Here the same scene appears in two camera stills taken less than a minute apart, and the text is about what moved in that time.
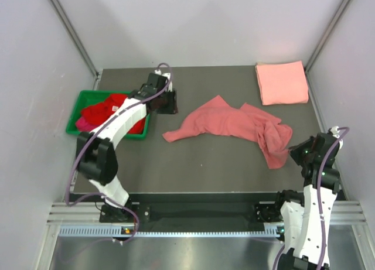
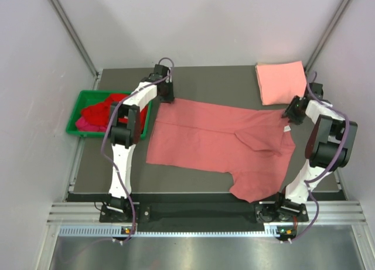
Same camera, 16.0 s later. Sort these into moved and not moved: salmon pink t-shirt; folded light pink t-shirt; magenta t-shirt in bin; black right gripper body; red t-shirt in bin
Moved: black right gripper body; salmon pink t-shirt
Not moved: folded light pink t-shirt; magenta t-shirt in bin; red t-shirt in bin
